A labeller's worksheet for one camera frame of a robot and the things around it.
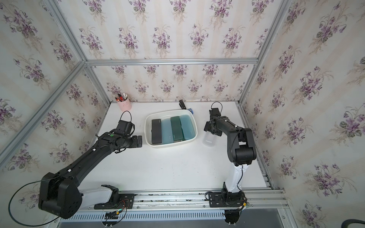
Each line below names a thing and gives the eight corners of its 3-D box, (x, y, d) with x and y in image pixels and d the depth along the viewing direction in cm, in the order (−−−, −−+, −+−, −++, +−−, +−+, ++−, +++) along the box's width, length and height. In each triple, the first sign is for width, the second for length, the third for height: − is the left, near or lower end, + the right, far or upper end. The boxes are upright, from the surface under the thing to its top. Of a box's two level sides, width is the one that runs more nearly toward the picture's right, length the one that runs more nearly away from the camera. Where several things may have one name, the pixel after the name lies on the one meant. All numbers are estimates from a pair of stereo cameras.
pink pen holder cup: (121, 112, 116) (117, 103, 108) (123, 106, 119) (119, 98, 112) (130, 112, 116) (126, 103, 108) (131, 106, 120) (128, 98, 112)
